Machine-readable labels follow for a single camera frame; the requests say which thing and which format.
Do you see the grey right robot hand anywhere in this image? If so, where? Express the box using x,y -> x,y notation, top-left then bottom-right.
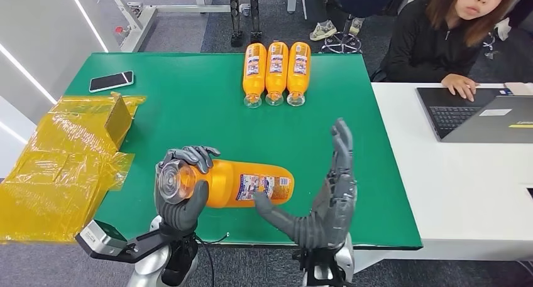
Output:
253,117 -> 358,251

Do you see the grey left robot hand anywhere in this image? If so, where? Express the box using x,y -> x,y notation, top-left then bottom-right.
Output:
154,145 -> 221,232

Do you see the orange juice bottle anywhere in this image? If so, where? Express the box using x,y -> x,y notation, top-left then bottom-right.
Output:
286,41 -> 312,107
159,159 -> 295,209
242,42 -> 267,109
265,41 -> 289,107

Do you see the yellow taped cardboard box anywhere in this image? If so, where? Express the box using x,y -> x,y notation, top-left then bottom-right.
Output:
0,91 -> 147,242

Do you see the black smartphone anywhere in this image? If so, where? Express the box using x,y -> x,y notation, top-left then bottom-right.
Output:
88,70 -> 135,94

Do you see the chrome chair base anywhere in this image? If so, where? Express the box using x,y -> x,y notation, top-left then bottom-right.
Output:
319,16 -> 362,55
482,31 -> 500,60

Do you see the grey laptop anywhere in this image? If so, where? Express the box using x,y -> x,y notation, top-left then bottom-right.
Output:
416,87 -> 533,144

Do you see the person's hand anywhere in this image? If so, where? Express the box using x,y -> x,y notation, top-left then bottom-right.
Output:
440,73 -> 480,102

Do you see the red emergency button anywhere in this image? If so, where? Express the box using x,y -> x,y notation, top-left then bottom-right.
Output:
113,26 -> 131,46

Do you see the black robot leg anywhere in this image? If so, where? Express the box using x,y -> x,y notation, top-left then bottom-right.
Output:
246,0 -> 264,44
219,0 -> 245,48

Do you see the person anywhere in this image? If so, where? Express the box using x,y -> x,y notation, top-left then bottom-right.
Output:
302,0 -> 405,42

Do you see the pale flat case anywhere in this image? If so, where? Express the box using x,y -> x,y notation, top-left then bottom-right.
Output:
503,82 -> 533,96

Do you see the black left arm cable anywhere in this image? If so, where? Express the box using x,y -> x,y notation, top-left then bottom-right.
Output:
194,233 -> 230,287

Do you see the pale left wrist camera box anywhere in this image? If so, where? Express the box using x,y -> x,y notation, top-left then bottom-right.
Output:
75,219 -> 129,259

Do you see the white metal frame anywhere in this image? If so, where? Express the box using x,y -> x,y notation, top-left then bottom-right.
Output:
97,0 -> 300,53

